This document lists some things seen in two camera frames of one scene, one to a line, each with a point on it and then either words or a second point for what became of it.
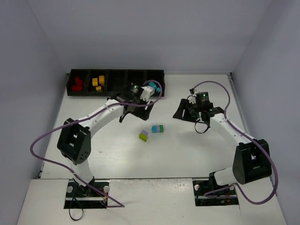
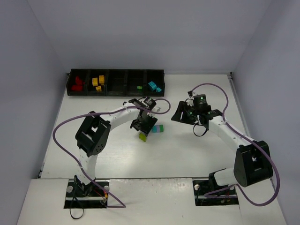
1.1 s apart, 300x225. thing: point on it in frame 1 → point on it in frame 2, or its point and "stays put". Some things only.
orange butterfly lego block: (101, 79) stays put
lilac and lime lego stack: (143, 135) stays put
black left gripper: (142, 110) → (144, 124)
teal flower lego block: (153, 85) stays put
